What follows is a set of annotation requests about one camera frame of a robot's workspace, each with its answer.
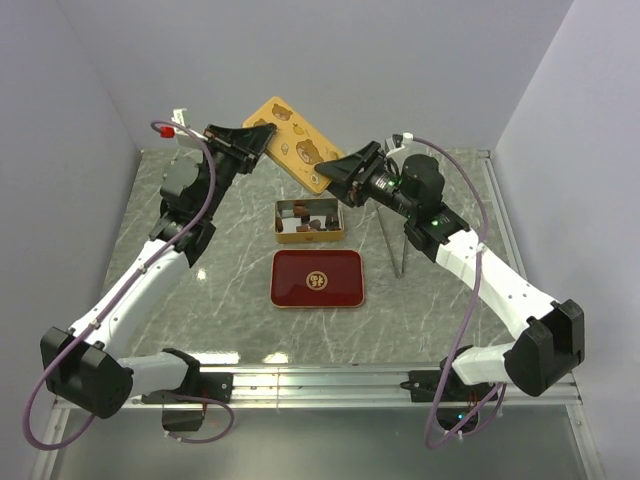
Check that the aluminium mounting rail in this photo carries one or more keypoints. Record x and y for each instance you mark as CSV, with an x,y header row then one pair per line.
x,y
326,386

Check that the red emergency knob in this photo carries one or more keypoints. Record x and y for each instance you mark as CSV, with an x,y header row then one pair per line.
x,y
167,132

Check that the silver tin lid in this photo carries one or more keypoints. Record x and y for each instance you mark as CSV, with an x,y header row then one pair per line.
x,y
297,146

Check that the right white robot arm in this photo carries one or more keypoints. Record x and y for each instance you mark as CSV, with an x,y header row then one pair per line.
x,y
548,336

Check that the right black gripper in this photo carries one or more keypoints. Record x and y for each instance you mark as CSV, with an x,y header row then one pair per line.
x,y
344,176

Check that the side aluminium rail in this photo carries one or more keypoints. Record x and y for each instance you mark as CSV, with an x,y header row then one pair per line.
x,y
489,330

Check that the red gold-rimmed tray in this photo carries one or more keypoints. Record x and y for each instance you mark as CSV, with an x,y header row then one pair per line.
x,y
317,279

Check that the gold tin box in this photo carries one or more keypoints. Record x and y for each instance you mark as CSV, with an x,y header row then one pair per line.
x,y
318,209

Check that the light brown bar chocolate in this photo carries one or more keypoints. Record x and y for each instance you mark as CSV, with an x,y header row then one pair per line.
x,y
299,208

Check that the long metal tweezers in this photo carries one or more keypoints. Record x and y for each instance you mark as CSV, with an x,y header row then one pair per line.
x,y
395,240

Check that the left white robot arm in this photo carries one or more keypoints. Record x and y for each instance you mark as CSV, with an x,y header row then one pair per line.
x,y
86,363

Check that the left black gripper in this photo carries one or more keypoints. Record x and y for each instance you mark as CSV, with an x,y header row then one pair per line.
x,y
244,145

